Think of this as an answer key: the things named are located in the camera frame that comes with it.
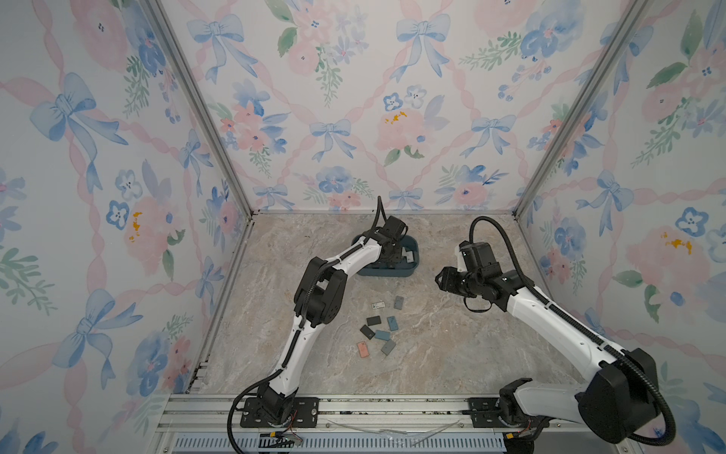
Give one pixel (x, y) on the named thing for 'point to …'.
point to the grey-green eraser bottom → (388, 347)
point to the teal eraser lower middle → (383, 335)
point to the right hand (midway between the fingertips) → (443, 278)
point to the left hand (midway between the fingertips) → (396, 253)
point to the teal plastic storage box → (404, 270)
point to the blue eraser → (392, 323)
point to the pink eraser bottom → (363, 349)
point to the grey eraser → (398, 303)
